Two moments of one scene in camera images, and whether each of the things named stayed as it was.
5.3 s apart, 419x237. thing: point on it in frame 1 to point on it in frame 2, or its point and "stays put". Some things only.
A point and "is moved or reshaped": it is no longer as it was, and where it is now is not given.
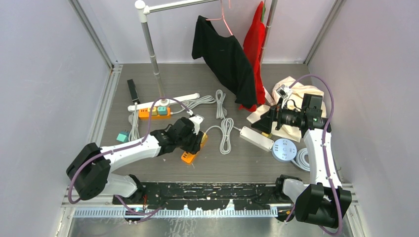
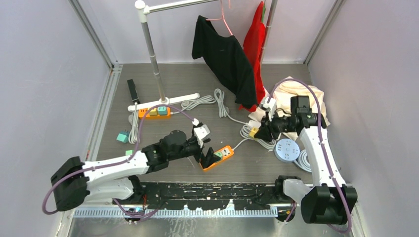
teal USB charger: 123,136 stays put
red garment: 253,39 stays put
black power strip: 134,95 stays put
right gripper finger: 265,124 to 264,133
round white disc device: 284,150 stays put
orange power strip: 188,157 is moved or reshaped
